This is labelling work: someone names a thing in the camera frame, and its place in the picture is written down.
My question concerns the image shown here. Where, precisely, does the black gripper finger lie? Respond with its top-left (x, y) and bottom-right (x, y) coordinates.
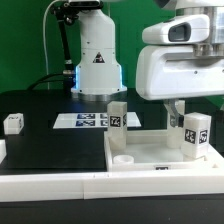
top-left (164, 99), bottom-right (184, 127)

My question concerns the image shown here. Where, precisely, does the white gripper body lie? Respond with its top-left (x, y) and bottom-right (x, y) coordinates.
top-left (136, 14), bottom-right (224, 100)

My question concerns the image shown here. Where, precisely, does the white square tabletop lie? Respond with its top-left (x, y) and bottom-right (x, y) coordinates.
top-left (104, 130), bottom-right (223, 172)

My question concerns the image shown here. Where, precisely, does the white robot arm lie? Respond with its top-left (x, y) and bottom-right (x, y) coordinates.
top-left (69, 0), bottom-right (224, 127)

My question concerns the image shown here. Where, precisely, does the white marker tag sheet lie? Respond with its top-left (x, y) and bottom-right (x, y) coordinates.
top-left (53, 111), bottom-right (142, 129)

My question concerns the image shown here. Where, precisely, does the white U-shaped obstacle wall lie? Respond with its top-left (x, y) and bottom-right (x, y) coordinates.
top-left (0, 133), bottom-right (224, 203)

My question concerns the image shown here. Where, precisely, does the black cable bundle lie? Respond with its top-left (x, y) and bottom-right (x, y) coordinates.
top-left (27, 1), bottom-right (76, 91)

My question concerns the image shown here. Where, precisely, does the white cable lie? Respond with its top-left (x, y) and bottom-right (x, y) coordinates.
top-left (42, 0), bottom-right (61, 90)

